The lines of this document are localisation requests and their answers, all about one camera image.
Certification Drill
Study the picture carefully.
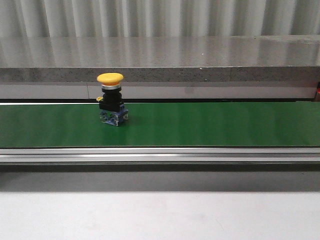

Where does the green conveyor belt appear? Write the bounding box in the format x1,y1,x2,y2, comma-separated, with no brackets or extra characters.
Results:
0,101,320,172

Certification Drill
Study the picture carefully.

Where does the grey granite counter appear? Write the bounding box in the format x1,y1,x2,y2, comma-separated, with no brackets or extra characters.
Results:
0,34,320,101

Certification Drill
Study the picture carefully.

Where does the white pleated curtain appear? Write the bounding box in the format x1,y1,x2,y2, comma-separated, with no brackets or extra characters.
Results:
0,0,320,38

